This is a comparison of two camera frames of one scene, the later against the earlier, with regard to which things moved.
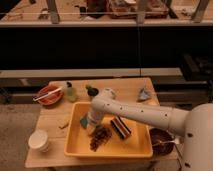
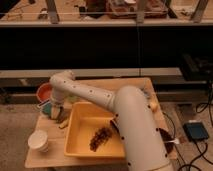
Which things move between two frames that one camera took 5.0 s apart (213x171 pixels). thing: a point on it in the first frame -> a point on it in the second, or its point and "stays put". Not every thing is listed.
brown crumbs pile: x=98 y=137 stays put
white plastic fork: x=176 y=141 stays put
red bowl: x=53 y=98 stays put
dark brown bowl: x=159 y=135 stays put
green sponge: x=84 y=122 -> x=47 y=108
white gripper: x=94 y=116 -> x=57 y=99
